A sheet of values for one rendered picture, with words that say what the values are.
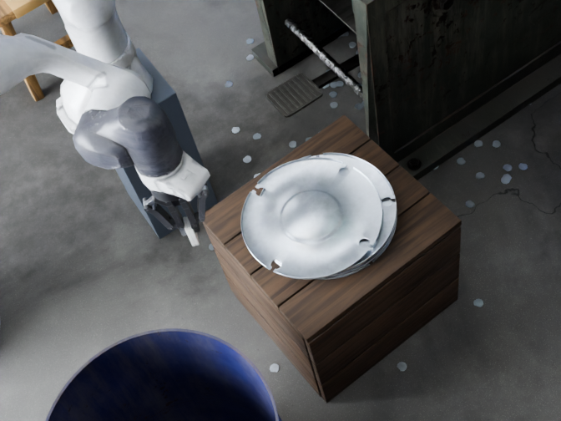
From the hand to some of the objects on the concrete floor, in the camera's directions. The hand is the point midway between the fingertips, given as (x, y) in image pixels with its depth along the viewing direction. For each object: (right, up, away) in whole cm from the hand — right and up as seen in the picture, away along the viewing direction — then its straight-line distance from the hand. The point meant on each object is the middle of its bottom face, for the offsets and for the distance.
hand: (190, 230), depth 177 cm
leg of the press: (+81, +36, +59) cm, 106 cm away
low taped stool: (-54, +53, +95) cm, 122 cm away
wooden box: (+33, -16, +34) cm, 50 cm away
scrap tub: (+4, -61, +11) cm, 62 cm away
